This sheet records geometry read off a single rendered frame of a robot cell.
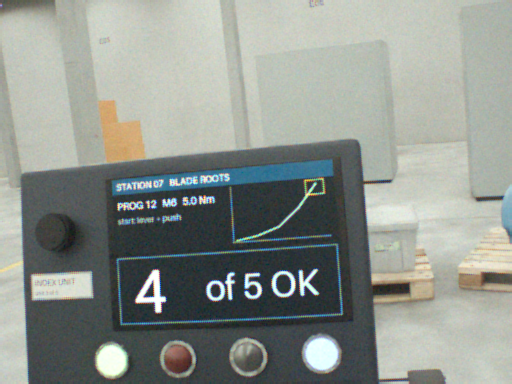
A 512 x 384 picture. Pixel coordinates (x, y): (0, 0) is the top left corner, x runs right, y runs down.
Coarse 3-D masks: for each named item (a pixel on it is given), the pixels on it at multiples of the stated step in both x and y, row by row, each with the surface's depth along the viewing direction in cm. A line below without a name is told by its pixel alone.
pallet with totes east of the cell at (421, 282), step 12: (420, 252) 388; (420, 264) 363; (372, 276) 350; (384, 276) 347; (396, 276) 344; (408, 276) 342; (420, 276) 339; (432, 276) 337; (420, 288) 337; (432, 288) 336; (384, 300) 343; (396, 300) 341; (408, 300) 340; (420, 300) 338
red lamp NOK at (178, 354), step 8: (168, 344) 39; (176, 344) 39; (184, 344) 39; (168, 352) 39; (176, 352) 38; (184, 352) 39; (192, 352) 39; (160, 360) 39; (168, 360) 39; (176, 360) 38; (184, 360) 38; (192, 360) 39; (168, 368) 39; (176, 368) 38; (184, 368) 38; (192, 368) 39; (176, 376) 39; (184, 376) 39
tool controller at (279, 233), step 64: (64, 192) 42; (128, 192) 41; (192, 192) 40; (256, 192) 39; (320, 192) 38; (64, 256) 41; (128, 256) 40; (192, 256) 40; (256, 256) 39; (320, 256) 38; (64, 320) 41; (192, 320) 39; (256, 320) 38; (320, 320) 38
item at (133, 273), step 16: (144, 256) 40; (160, 256) 40; (176, 256) 40; (128, 272) 40; (144, 272) 40; (160, 272) 40; (176, 272) 40; (128, 288) 40; (144, 288) 40; (160, 288) 40; (176, 288) 40; (128, 304) 40; (144, 304) 40; (160, 304) 40; (176, 304) 39; (128, 320) 40; (144, 320) 40; (160, 320) 40; (176, 320) 39
